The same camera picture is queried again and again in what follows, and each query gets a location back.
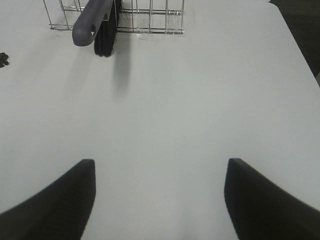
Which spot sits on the chrome wire rack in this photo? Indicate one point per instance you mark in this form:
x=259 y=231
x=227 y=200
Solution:
x=136 y=16

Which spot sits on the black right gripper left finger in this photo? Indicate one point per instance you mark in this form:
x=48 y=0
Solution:
x=58 y=212

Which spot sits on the pile of coffee beans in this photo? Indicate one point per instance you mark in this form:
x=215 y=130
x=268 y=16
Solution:
x=4 y=59

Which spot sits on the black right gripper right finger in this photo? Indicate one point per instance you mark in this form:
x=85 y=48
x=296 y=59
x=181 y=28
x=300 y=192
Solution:
x=261 y=210

